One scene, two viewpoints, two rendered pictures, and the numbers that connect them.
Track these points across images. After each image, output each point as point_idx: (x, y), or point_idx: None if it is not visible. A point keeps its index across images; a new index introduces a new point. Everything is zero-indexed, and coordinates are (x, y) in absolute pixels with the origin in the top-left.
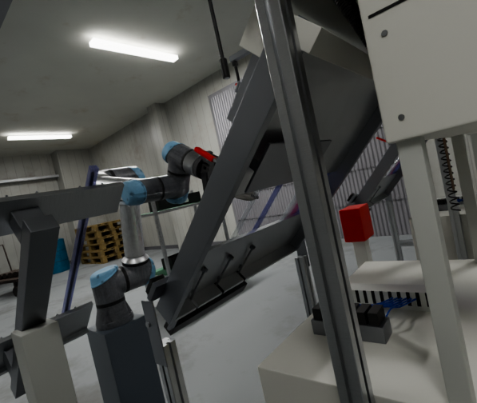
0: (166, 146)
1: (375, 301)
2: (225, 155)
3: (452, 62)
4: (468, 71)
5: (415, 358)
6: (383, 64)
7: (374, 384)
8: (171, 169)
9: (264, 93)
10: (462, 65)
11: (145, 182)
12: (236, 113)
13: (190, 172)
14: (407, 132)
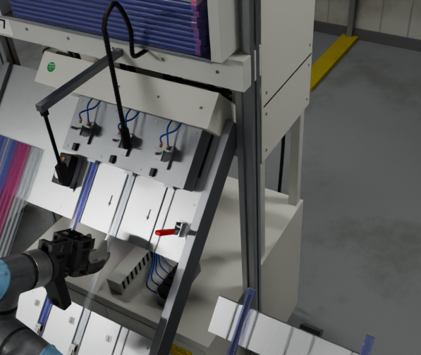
0: None
1: (144, 263)
2: (204, 218)
3: (276, 122)
4: (278, 125)
5: (219, 262)
6: (264, 128)
7: (240, 282)
8: (13, 304)
9: (228, 160)
10: (278, 123)
11: (46, 341)
12: (190, 182)
13: (47, 282)
14: (266, 156)
